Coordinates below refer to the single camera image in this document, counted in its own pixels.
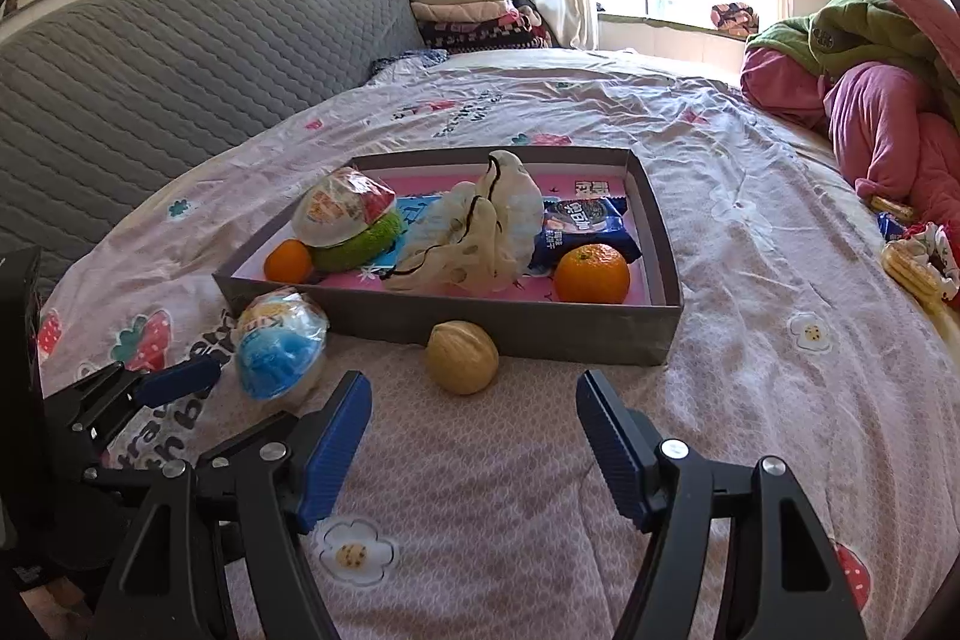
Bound printed strawberry bedsheet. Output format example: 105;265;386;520
37;47;960;640

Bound green garment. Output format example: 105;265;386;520
746;0;960;131

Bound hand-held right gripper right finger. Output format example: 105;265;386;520
576;370;871;640

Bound grey quilted headboard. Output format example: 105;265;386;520
0;0;428;304

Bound pink book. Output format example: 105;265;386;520
229;175;650;305

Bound red surprise egg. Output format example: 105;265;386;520
291;167;397;245

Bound walnut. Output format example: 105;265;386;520
426;321;500;396

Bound beige mesh bag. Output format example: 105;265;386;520
382;150;545;294

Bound small orange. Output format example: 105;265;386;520
264;239;314;283

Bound large orange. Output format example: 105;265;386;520
553;243;631;305

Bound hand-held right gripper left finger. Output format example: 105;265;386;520
90;372;374;640

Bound pink patterned cushion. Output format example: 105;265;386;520
710;1;758;37

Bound dark patterned folded blanket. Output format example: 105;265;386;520
416;14;552;52

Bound blue cookie packet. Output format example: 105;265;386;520
527;196;642;274

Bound grey cardboard box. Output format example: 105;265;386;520
212;145;685;367

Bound pink folded blanket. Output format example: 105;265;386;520
412;1;526;22

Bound yellow striped snack packet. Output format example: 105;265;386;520
881;222;960;304

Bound blue surprise egg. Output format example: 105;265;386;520
232;287;331;401

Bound blue patterned cloth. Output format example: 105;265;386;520
371;49;447;79

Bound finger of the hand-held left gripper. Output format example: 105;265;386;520
45;356;224;453
81;441;260;495

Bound green fuzzy ring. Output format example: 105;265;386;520
309;211;404;274

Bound magenta clothes pile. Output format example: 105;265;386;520
741;47;960;229

